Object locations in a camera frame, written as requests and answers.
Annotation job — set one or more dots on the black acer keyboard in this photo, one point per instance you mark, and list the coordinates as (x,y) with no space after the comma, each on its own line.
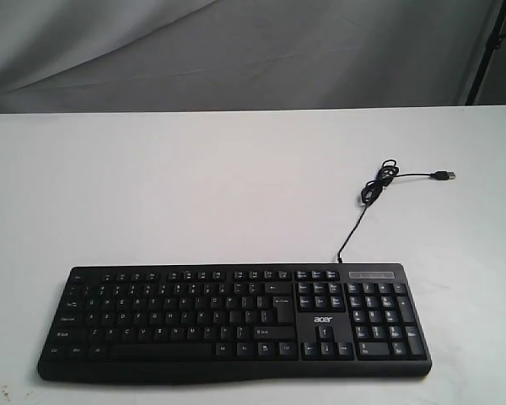
(187,324)

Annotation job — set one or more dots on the black tripod stand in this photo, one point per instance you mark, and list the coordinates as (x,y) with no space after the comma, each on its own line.
(493,44)

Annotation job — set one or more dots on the grey backdrop cloth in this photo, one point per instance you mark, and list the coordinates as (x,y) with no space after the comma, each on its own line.
(132,56)

